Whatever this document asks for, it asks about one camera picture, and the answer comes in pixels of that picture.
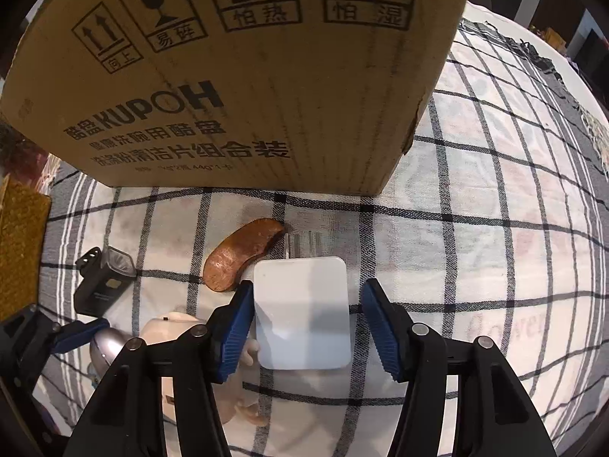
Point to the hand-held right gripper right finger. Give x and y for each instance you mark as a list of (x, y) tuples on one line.
[(380, 328)]

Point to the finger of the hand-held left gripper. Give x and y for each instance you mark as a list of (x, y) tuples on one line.
[(78, 335)]

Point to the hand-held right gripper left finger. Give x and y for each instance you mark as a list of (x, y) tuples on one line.
[(235, 328)]

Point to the silver oval gadget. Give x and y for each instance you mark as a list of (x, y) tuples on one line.
[(107, 347)]

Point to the black small flashlight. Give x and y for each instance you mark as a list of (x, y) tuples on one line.
[(97, 290)]

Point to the white power adapter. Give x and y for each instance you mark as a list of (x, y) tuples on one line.
[(304, 314)]

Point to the beige toy figure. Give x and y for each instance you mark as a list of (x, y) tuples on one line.
[(161, 328)]

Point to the brown sausage-shaped toy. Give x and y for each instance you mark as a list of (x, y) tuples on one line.
[(242, 252)]

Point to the brown cardboard box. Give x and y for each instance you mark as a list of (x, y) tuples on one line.
[(261, 81)]

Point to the yellow textured mat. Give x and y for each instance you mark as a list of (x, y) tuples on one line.
[(21, 247)]

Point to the checkered tablecloth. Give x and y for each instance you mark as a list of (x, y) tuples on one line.
[(476, 247)]

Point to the floral patterned cloth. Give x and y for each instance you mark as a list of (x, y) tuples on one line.
[(597, 138)]

